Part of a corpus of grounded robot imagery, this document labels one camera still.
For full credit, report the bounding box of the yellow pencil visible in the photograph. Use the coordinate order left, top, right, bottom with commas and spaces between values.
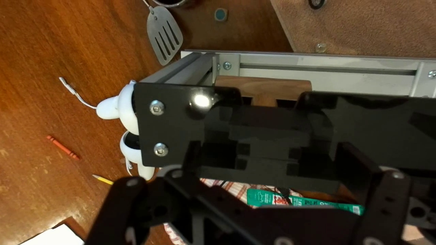
91, 173, 114, 186

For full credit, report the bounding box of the green tube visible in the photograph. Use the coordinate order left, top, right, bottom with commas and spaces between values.
245, 188, 365, 216

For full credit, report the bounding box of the small teal round cap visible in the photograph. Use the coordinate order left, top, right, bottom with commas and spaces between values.
212, 7, 229, 23

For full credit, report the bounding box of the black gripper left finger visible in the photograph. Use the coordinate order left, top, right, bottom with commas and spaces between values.
83, 140, 203, 245

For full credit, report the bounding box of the silver aluminium frame platform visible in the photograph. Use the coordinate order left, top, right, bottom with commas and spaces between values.
133, 49, 436, 194

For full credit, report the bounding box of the thin white cable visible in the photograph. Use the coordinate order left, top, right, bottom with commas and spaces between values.
57, 75, 99, 111

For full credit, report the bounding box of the tan towel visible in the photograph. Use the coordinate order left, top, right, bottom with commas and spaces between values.
270, 0, 436, 58

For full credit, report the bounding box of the silver slotted spatula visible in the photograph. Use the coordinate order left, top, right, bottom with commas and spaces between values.
142, 0, 185, 67

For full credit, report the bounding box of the red crayon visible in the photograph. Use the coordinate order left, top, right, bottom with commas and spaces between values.
45, 133, 83, 160

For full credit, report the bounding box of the white paper sheet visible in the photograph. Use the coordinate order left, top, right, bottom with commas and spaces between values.
19, 223, 86, 245

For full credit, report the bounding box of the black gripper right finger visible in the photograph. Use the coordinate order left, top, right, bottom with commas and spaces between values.
335, 141, 428, 245

